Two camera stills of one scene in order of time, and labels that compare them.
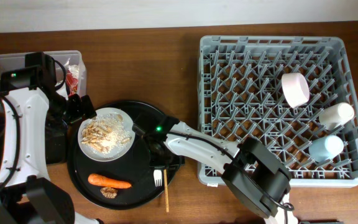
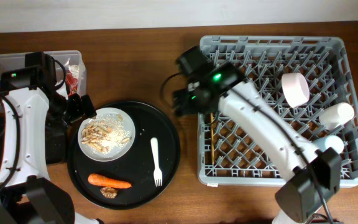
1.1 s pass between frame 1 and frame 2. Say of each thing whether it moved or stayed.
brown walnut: stayed
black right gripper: moved
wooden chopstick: moved
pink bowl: stayed
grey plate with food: stayed
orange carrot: stayed
